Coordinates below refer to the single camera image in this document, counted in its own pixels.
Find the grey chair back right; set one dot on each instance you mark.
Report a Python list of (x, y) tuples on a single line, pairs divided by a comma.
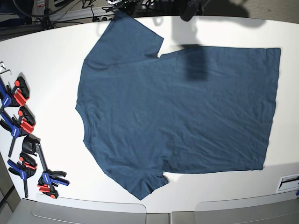
[(280, 208)]

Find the dark blue T-shirt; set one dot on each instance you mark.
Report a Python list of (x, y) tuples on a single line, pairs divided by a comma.
[(198, 110)]

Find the blue black bar clamp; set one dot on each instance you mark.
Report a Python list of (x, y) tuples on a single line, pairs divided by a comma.
[(49, 180)]

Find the blue red bar clamp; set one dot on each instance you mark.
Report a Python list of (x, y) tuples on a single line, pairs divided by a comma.
[(25, 169), (15, 97), (22, 126)]

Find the grey chair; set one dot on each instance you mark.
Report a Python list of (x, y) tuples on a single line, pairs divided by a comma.
[(280, 208), (31, 212)]

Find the grey chair back left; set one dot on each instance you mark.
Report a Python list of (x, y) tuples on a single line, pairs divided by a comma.
[(31, 212)]

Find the aluminium frame rail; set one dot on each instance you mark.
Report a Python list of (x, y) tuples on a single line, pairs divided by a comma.
[(80, 14)]

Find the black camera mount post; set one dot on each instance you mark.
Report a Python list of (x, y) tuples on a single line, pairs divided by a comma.
[(188, 8)]

